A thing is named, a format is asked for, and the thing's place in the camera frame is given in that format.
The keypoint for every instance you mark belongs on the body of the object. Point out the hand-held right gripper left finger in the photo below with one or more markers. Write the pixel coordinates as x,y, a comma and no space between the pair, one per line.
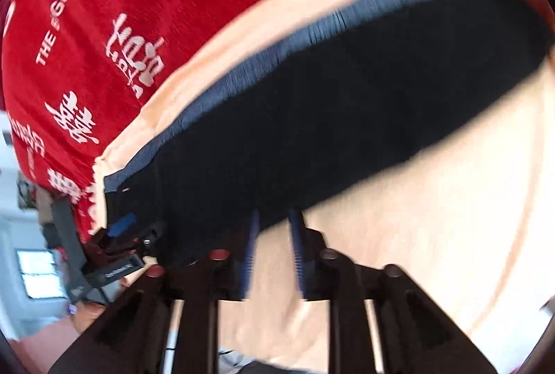
250,257

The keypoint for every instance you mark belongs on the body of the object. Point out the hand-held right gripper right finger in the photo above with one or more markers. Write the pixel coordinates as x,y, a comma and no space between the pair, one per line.
298,257

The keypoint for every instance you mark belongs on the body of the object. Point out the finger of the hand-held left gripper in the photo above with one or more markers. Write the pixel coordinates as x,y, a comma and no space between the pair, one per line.
122,225
149,238

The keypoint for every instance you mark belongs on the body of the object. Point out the dark navy pants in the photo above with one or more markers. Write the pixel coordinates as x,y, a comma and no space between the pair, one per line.
329,118

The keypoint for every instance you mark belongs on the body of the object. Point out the bright window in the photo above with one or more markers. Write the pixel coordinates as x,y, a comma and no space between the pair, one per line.
40,273

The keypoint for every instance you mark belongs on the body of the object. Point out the peach bed sheet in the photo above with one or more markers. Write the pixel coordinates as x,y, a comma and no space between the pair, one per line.
412,235

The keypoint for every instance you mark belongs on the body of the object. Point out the red printed blanket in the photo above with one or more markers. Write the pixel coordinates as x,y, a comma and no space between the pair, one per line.
108,31

